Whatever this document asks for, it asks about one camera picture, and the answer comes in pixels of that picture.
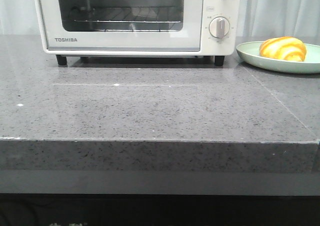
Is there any orange striped croissant bread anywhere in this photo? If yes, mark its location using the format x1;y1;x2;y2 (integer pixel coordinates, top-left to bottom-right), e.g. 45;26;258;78
259;37;307;62

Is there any white Toshiba toaster oven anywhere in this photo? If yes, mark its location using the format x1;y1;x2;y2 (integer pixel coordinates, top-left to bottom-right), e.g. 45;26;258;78
34;0;240;66

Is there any metal wire oven rack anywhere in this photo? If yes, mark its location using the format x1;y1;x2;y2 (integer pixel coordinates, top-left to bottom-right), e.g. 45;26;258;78
68;7;183;23

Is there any light green round plate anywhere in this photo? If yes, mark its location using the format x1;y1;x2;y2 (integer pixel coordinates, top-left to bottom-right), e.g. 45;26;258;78
236;41;320;74

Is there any white glass oven door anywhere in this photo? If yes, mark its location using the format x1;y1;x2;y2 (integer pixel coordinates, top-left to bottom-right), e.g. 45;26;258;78
38;0;203;51

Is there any lower beige timer knob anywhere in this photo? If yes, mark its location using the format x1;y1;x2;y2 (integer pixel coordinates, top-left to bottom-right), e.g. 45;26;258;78
208;17;230;39

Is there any white background curtain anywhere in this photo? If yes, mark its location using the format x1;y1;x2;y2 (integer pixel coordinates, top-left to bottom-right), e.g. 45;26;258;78
0;0;320;38

